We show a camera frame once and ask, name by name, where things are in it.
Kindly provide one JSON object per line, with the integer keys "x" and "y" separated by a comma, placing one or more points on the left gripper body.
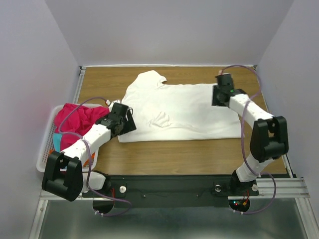
{"x": 122, "y": 122}

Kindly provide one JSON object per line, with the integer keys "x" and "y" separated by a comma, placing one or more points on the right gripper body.
{"x": 220, "y": 93}

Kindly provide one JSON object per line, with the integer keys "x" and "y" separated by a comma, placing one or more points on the pink t shirt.
{"x": 78, "y": 122}

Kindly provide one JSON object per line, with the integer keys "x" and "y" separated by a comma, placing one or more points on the white t shirt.
{"x": 163, "y": 112}

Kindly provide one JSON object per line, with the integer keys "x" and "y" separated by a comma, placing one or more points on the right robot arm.
{"x": 269, "y": 137}

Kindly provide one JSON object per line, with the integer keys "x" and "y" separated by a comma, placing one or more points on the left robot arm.
{"x": 69, "y": 172}

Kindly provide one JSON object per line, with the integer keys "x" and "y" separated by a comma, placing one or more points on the white plastic laundry basket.
{"x": 47, "y": 144}

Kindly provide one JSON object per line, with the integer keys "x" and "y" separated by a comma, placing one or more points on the cyan t shirt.
{"x": 56, "y": 139}

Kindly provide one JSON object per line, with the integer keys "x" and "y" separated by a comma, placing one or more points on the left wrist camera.
{"x": 109, "y": 103}

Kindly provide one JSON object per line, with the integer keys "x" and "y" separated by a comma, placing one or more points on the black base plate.
{"x": 172, "y": 191}

